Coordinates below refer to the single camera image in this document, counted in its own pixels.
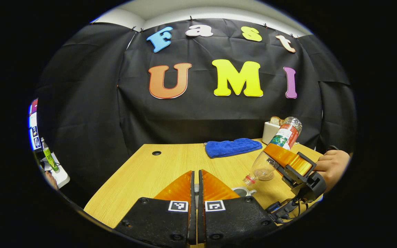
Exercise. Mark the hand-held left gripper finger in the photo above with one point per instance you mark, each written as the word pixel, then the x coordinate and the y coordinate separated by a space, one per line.
pixel 201 224
pixel 192 224

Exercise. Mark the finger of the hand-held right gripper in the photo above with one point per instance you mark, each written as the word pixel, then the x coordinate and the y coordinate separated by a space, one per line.
pixel 288 158

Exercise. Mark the clear plastic water bottle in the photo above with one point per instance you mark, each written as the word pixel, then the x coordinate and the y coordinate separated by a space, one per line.
pixel 283 137

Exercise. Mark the round brown coaster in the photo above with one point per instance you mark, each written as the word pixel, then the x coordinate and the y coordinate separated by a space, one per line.
pixel 269 177

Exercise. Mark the white teacup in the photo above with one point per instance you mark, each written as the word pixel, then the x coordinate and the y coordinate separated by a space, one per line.
pixel 242 192

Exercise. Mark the green labelled bottle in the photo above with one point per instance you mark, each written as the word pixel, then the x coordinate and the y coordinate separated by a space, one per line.
pixel 50 157

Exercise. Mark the white toaster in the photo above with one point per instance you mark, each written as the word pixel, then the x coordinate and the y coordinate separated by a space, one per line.
pixel 270 132

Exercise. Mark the toasted bread slice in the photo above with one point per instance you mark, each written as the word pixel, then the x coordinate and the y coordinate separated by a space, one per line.
pixel 275 120

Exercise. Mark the blue towel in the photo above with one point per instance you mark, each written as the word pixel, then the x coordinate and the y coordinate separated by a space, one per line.
pixel 233 147

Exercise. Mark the white side table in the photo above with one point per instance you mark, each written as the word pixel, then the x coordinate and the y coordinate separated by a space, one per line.
pixel 61 177

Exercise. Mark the wall poster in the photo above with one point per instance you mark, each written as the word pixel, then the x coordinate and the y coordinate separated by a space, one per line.
pixel 33 124

